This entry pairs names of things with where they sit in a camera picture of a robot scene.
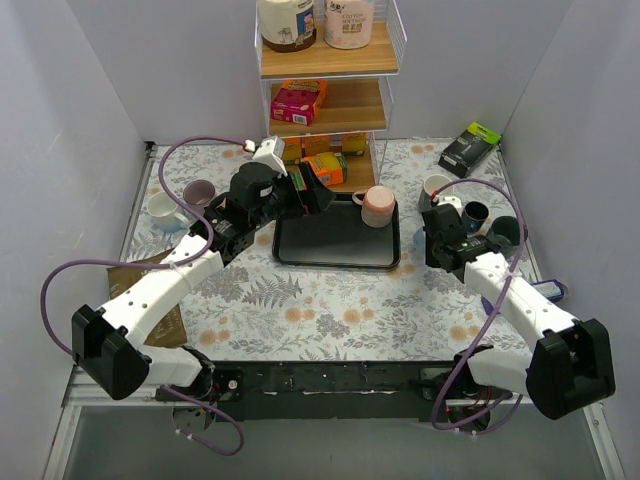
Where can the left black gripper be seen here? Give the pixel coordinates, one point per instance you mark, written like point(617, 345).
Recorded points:
point(298, 191)

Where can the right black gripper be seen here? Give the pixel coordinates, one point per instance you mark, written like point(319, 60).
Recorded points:
point(435, 220)

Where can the navy blue mug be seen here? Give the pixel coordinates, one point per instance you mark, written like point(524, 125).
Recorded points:
point(473, 217)

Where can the pink mug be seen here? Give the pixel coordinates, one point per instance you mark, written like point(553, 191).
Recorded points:
point(377, 205)

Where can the slate blue mug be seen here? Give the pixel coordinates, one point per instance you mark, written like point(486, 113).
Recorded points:
point(431, 184)

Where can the dark grey mug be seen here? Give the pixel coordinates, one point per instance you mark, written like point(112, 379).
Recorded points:
point(505, 232)

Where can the lavender purple mug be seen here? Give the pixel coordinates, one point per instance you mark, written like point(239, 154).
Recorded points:
point(198, 194)

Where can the white and blue mug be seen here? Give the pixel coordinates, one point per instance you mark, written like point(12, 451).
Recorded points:
point(166, 214)

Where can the light blue faceted mug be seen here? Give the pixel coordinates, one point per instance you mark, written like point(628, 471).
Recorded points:
point(419, 239)

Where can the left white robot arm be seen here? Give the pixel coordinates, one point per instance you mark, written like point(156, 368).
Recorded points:
point(109, 343)

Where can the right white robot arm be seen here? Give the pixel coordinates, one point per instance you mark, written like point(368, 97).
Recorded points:
point(570, 365)

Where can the orange green sponge pack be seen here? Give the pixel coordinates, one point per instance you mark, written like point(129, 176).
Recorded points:
point(329, 167)

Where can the black serving tray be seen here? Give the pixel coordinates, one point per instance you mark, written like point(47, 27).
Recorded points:
point(337, 238)

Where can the yellow sponge box middle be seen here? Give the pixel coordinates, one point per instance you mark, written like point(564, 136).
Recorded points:
point(314, 145)

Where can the yellow sponge box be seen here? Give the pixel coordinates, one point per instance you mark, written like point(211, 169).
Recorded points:
point(314, 145)
point(354, 143)
point(293, 150)

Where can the yellow sponge box left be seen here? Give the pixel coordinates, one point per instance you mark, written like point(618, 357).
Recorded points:
point(293, 150)

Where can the yellow sponge box right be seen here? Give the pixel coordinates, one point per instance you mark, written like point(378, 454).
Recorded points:
point(354, 143)

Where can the pink orange sponge box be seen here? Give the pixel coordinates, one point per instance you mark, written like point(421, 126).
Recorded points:
point(298, 101)

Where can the black green razor box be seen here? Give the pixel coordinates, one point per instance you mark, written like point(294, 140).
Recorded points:
point(462, 156)

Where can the purple white box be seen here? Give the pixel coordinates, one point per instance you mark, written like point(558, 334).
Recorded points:
point(552, 290)

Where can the floral table mat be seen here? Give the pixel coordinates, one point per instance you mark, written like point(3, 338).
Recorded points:
point(259, 309)

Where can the brown cartoon paper roll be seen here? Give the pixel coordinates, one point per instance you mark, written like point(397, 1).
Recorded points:
point(287, 26)

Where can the pink cotton tissue roll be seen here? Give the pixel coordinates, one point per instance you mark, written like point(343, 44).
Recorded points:
point(348, 24)

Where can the brown paper bag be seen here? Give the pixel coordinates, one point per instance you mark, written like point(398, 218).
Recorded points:
point(169, 332)

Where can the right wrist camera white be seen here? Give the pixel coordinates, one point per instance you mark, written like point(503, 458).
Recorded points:
point(451, 200)

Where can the white wire wooden shelf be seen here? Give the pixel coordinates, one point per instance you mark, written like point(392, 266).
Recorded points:
point(360, 98)

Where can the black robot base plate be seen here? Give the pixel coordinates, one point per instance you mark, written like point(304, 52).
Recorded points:
point(326, 390)

